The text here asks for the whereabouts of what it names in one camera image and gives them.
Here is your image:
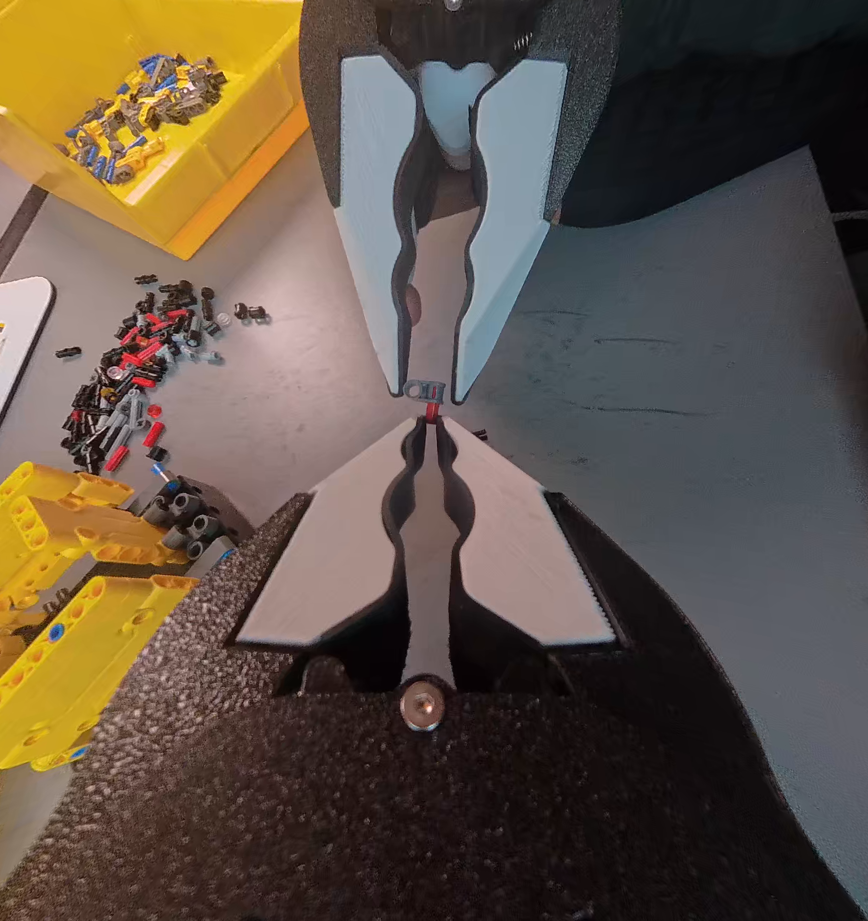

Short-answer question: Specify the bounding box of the white book stand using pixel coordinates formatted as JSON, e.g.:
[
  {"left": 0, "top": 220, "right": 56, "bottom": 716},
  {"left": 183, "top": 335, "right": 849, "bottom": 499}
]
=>
[{"left": 0, "top": 277, "right": 57, "bottom": 476}]

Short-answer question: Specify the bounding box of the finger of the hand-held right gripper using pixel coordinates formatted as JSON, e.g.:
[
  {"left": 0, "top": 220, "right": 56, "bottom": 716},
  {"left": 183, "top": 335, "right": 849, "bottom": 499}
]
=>
[
  {"left": 449, "top": 58, "right": 570, "bottom": 404},
  {"left": 338, "top": 55, "right": 428, "bottom": 397}
]

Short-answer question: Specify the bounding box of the pile of small lego pins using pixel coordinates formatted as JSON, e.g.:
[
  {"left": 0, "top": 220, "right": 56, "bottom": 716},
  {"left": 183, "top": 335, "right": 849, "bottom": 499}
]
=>
[{"left": 53, "top": 274, "right": 272, "bottom": 476}]

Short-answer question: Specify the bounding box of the yellow black lego model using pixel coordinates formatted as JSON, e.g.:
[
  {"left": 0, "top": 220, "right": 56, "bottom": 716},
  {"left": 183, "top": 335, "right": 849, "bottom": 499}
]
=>
[{"left": 0, "top": 461, "right": 248, "bottom": 775}]

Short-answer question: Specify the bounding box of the heap of lego parts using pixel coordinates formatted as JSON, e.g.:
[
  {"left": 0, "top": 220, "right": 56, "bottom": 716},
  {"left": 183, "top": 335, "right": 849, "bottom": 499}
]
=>
[{"left": 65, "top": 55, "right": 229, "bottom": 181}]

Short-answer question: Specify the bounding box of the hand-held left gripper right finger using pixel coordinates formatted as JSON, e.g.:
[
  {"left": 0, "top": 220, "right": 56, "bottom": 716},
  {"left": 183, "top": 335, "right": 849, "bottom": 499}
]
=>
[{"left": 437, "top": 418, "right": 616, "bottom": 685}]

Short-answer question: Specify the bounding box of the yellow bin with small parts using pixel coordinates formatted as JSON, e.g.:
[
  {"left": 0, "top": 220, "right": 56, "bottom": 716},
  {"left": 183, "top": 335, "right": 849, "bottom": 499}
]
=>
[{"left": 0, "top": 0, "right": 313, "bottom": 260}]

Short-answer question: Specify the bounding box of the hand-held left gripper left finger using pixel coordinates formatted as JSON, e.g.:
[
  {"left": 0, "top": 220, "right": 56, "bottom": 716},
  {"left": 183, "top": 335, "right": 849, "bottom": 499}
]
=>
[{"left": 237, "top": 418, "right": 423, "bottom": 689}]

